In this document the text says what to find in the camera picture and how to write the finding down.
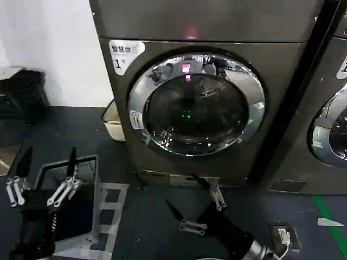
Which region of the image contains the cream plastic bin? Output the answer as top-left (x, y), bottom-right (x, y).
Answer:
top-left (101, 98), bottom-right (127, 142)

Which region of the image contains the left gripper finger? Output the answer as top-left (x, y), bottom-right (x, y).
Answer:
top-left (47, 147), bottom-right (82, 208)
top-left (6, 146), bottom-right (34, 208)

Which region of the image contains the white plug with cable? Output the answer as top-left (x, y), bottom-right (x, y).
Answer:
top-left (275, 227), bottom-right (293, 260)

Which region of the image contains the black plastic crate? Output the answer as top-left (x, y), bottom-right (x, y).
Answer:
top-left (0, 67), bottom-right (52, 127)

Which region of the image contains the grey dryer with number sticker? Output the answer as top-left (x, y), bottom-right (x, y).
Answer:
top-left (89, 0), bottom-right (326, 191)

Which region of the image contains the round glass dryer door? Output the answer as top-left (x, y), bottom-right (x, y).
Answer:
top-left (307, 83), bottom-right (347, 169)
top-left (126, 47), bottom-right (267, 158)

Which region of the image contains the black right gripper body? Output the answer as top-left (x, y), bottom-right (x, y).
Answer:
top-left (197, 210), bottom-right (254, 257)

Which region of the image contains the white number sticker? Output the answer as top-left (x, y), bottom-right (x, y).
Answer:
top-left (108, 40), bottom-right (146, 76)

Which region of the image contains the black floor power socket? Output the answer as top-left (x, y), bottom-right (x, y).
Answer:
top-left (267, 222), bottom-right (302, 251)

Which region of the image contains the small white door label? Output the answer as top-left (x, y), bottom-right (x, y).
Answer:
top-left (129, 109), bottom-right (145, 131)

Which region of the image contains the green floor tape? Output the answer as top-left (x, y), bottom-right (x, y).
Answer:
top-left (311, 194), bottom-right (347, 256)

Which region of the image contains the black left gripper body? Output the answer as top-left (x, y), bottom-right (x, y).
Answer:
top-left (9, 188), bottom-right (57, 260)

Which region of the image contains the white paper scrap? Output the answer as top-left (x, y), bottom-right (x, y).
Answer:
top-left (317, 217), bottom-right (345, 227)

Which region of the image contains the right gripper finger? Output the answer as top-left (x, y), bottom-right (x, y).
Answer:
top-left (165, 199), bottom-right (208, 237)
top-left (191, 174), bottom-right (227, 212)

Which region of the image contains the grey plastic laundry basket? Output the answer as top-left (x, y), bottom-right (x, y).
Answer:
top-left (34, 154), bottom-right (130, 258)

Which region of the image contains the black coiled wrist cable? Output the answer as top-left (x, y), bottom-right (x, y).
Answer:
top-left (52, 210), bottom-right (59, 241)

